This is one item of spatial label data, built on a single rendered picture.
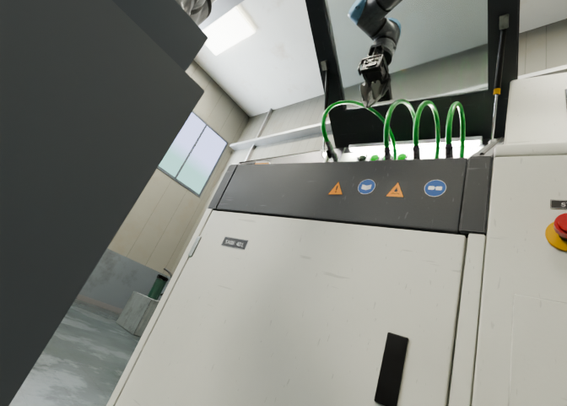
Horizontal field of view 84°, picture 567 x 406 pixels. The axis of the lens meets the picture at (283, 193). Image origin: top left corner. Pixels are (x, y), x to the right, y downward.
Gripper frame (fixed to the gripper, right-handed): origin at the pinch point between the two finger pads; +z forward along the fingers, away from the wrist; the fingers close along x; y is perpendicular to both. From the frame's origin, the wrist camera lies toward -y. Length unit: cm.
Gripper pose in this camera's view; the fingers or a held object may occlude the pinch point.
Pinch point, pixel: (369, 105)
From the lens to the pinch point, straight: 103.2
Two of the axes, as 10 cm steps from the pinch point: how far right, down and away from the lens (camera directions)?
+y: -5.0, -5.3, -6.8
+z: -3.5, 8.5, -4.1
